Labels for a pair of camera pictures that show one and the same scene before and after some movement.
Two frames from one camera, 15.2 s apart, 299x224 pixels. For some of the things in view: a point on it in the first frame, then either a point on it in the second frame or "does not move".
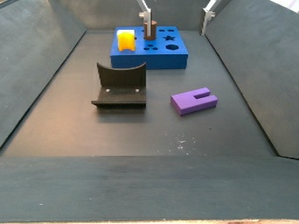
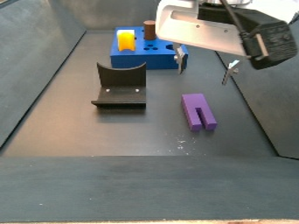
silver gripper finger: [208, 15] to [180, 56]
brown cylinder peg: [152, 31] does not move
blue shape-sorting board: [162, 52] does not move
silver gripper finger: [144, 15] to [229, 70]
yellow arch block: [125, 39] does not move
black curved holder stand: [122, 87] does not move
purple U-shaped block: [192, 101] to [192, 101]
